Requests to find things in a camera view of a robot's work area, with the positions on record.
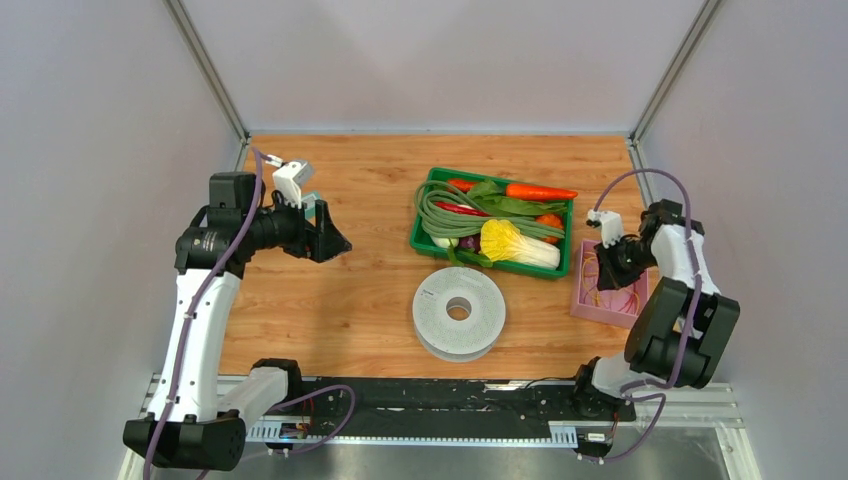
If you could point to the orange small vegetable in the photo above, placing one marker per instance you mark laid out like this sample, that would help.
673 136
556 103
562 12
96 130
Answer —
554 221

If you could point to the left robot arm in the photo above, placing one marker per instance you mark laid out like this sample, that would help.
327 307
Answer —
188 425

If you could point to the grey filament spool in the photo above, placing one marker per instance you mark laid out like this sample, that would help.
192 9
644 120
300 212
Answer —
458 314

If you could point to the yellow napa cabbage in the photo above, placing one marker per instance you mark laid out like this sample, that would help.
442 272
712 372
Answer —
500 240

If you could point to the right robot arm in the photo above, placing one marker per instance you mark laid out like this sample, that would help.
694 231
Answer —
683 327

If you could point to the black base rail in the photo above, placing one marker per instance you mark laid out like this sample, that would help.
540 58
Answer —
441 412

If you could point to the pink plastic box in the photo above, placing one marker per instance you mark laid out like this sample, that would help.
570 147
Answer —
597 315

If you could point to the green long beans bundle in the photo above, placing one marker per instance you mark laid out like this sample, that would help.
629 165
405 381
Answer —
442 223

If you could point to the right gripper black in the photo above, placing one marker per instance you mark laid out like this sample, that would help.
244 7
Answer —
609 276

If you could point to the green leafy vegetable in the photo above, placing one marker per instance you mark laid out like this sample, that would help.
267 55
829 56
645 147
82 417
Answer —
491 196

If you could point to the purple eggplant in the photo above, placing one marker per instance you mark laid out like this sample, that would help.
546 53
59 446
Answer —
471 243

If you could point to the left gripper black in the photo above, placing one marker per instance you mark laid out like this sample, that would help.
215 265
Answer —
330 241

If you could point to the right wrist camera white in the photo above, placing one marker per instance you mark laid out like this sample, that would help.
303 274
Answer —
608 224

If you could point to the orange carrot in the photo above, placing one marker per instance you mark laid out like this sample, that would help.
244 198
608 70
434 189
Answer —
536 193

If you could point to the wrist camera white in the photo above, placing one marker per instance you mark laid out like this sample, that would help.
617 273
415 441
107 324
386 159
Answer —
608 224
290 177

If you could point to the yellow rubber bands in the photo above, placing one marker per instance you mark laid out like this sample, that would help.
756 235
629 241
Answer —
624 301

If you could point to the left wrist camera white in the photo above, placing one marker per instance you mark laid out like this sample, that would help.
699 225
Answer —
290 177

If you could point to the teal small box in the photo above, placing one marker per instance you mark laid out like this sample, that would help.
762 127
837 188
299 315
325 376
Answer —
309 200

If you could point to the red chili pepper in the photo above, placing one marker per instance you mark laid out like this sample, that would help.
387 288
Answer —
460 209

